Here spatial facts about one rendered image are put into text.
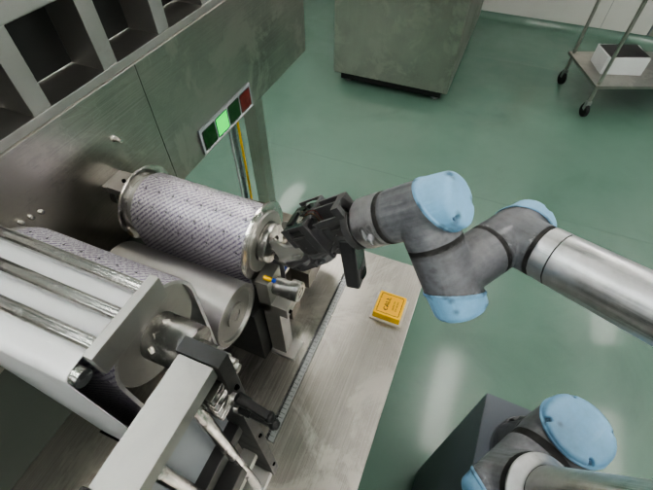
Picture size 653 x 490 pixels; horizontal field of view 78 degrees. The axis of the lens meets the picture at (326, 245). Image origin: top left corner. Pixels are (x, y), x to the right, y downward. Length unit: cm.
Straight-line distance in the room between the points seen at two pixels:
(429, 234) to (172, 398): 33
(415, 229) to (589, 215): 250
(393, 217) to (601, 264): 25
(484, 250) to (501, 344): 163
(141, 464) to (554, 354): 203
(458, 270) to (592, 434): 40
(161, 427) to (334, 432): 58
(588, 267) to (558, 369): 168
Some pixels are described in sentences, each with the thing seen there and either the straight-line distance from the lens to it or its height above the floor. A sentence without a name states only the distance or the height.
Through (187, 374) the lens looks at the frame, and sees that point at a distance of 42.
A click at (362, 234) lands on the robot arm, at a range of 55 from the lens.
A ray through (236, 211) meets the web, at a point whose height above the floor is 131.
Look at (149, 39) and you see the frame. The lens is 94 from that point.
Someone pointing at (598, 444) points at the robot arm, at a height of 113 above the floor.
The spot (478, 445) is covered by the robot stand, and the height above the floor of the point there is 90.
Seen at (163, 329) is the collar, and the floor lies 137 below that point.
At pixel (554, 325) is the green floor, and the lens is 234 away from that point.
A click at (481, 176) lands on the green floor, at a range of 293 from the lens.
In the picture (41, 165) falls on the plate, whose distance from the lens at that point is 80.
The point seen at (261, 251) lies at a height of 127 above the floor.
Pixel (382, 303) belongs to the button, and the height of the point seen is 92.
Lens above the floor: 181
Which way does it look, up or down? 51 degrees down
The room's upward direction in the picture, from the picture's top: straight up
